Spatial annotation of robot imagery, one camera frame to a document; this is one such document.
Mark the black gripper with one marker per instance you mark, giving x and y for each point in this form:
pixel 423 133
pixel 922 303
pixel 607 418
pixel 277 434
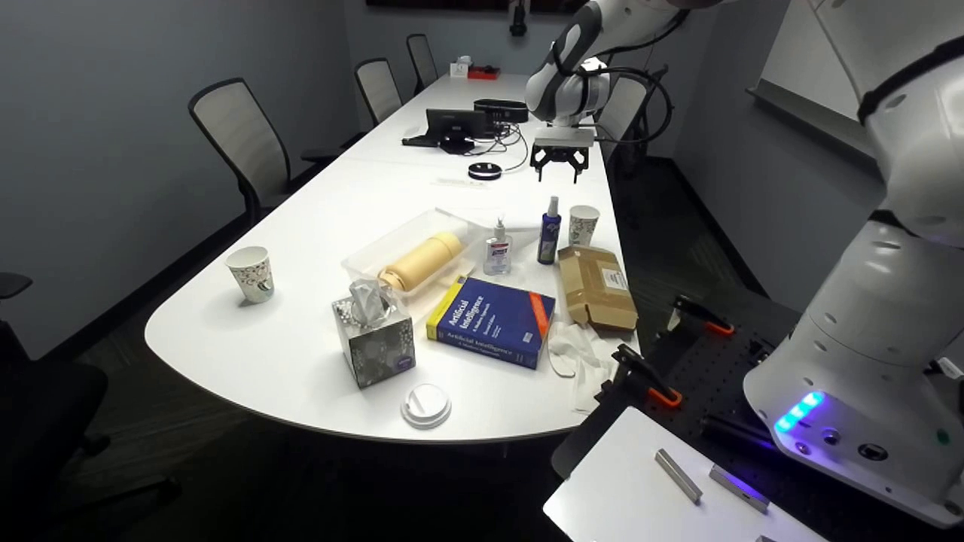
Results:
pixel 560 147

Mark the patterned paper cup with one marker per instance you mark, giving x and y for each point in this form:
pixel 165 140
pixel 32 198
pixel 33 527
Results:
pixel 581 224

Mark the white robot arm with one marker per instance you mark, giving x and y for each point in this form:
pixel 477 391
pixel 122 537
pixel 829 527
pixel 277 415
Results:
pixel 854 386

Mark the blue hardcover book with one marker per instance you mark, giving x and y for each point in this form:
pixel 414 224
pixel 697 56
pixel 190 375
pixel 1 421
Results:
pixel 491 322

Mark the white plastic cup lid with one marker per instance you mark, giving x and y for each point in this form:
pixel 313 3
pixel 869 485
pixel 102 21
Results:
pixel 427 409

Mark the paper cup far left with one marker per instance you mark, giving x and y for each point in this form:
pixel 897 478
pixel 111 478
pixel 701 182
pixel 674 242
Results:
pixel 251 272

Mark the blue spray bottle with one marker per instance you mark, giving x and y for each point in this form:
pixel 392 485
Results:
pixel 548 232

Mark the black round speaker puck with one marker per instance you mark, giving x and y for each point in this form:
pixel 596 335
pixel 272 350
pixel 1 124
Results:
pixel 484 170

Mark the black conference phone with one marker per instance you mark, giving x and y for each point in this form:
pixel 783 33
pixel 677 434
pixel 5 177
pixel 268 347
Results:
pixel 454 132

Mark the small clear bottle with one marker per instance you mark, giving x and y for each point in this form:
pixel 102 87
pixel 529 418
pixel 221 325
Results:
pixel 497 251

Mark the brown cardboard package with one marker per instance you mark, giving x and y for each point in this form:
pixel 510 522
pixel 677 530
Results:
pixel 597 291

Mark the clear plastic container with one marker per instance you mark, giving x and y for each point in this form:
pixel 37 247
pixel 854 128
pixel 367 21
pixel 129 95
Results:
pixel 401 238

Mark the far mesh office chair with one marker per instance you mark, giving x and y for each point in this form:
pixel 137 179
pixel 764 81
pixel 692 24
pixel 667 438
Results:
pixel 423 59

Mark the mesh office chair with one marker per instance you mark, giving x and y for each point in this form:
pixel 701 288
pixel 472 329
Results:
pixel 236 124
pixel 377 89
pixel 423 59

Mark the middle mesh office chair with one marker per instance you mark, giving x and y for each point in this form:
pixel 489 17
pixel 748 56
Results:
pixel 377 89

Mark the black orange clamp rear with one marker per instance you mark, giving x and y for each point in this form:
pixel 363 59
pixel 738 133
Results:
pixel 685 310

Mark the black orange clamp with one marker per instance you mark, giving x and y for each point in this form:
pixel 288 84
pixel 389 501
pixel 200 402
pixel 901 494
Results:
pixel 633 371
pixel 685 310

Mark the white plastic packaging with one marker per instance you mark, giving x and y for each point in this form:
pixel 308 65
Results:
pixel 579 357

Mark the black orange clamp front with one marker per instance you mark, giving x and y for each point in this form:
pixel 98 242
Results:
pixel 633 371

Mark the grey tissue box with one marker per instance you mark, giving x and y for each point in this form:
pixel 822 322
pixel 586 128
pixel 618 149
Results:
pixel 375 333

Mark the near mesh office chair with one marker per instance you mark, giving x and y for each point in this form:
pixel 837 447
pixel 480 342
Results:
pixel 236 124

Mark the black device with cables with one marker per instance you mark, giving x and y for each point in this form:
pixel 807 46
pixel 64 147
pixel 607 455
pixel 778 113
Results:
pixel 502 110

